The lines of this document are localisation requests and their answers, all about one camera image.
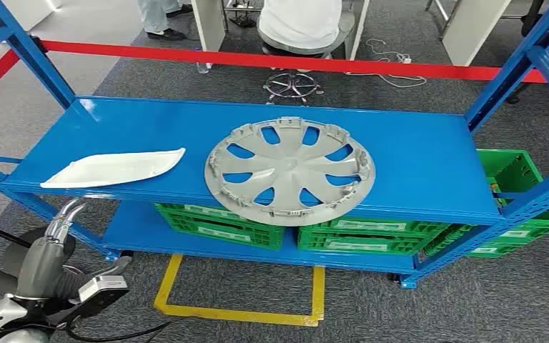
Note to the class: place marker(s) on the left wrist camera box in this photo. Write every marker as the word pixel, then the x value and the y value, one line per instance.
pixel 101 289

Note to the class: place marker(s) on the blue metal shelf rack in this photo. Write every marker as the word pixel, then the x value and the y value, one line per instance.
pixel 397 156

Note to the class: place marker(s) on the clear water bottle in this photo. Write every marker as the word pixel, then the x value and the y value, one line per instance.
pixel 202 66

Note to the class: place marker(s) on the grey wheel hubcap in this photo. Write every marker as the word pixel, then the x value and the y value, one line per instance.
pixel 288 173

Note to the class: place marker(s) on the white curved plastic part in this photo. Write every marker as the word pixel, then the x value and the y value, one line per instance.
pixel 113 168

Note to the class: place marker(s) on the chrome base stool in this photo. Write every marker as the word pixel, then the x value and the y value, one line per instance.
pixel 291 85

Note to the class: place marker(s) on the white desk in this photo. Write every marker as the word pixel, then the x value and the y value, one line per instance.
pixel 208 23
pixel 473 33

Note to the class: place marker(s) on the stanchion with chrome base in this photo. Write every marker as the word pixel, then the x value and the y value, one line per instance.
pixel 9 255

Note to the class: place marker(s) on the person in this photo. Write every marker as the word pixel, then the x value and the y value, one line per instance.
pixel 298 21
pixel 153 14

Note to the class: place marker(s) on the black stanchion post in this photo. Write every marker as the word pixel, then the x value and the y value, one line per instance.
pixel 38 45

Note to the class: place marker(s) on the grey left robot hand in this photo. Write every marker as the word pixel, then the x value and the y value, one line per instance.
pixel 40 270

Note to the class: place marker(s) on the black office chair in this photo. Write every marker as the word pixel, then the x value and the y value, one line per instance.
pixel 532 19

